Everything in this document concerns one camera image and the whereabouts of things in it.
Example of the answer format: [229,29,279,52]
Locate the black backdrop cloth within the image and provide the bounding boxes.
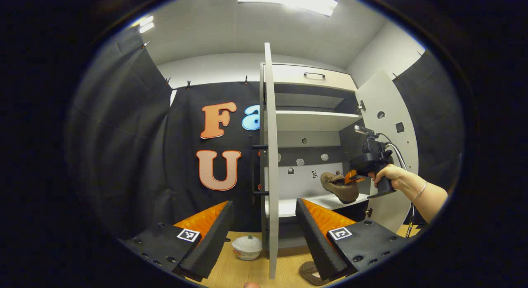
[66,26,467,239]

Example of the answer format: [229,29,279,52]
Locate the thin silver bracelet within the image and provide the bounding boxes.
[411,180,428,203]

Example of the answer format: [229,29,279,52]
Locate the large ceiling light panel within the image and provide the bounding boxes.
[237,0,339,17]

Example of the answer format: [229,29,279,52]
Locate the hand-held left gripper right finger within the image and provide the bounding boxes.
[295,198,411,281]

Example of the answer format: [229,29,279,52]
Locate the white shoe cabinet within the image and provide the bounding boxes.
[260,62,372,249]

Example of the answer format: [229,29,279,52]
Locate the brown fuzzy shoe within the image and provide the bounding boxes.
[321,171,359,205]
[299,261,330,286]

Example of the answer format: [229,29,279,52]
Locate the white cabinet drawer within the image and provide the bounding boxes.
[264,64,357,92]

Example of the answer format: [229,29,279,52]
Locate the small ceiling light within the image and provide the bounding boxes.
[138,15,155,34]

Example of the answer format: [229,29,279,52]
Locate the black door handle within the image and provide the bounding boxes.
[252,144,269,196]

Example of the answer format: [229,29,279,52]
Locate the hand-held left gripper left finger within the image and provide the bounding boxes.
[118,201,235,282]

